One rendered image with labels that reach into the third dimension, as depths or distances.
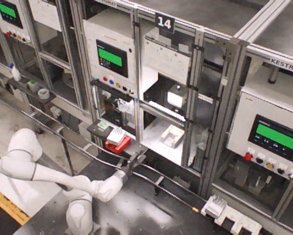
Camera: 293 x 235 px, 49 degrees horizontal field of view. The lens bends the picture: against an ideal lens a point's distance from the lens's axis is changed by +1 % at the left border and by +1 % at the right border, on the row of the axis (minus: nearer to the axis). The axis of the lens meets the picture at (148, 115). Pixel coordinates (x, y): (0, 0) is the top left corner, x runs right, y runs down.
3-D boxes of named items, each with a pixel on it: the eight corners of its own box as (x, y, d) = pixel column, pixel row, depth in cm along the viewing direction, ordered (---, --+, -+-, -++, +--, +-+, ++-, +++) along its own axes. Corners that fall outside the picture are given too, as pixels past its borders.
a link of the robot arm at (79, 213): (68, 238, 213) (62, 223, 198) (70, 213, 226) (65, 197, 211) (93, 235, 215) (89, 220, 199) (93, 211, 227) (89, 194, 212)
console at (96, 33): (89, 78, 234) (79, 21, 201) (114, 60, 250) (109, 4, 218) (133, 101, 216) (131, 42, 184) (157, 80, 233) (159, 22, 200)
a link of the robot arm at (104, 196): (115, 172, 195) (107, 176, 206) (98, 190, 186) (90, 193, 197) (126, 185, 196) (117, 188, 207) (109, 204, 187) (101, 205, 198)
